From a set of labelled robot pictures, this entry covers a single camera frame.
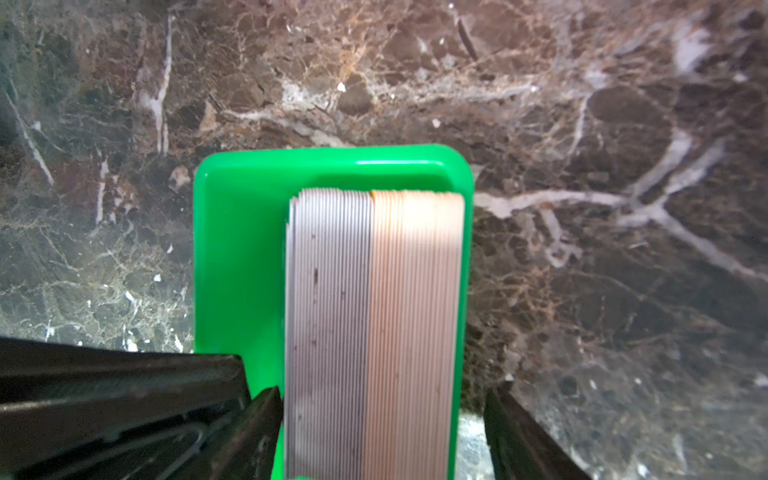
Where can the stack of credit cards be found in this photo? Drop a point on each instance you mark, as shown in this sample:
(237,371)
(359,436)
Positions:
(372,316)

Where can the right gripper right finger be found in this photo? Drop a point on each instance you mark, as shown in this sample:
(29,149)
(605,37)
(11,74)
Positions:
(519,447)

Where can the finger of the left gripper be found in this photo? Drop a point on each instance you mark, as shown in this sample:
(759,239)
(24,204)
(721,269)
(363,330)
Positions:
(70,412)

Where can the green plastic tray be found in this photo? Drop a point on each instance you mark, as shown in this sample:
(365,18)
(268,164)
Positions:
(240,215)

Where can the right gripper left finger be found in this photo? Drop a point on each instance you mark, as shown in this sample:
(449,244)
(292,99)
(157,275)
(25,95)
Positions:
(246,449)

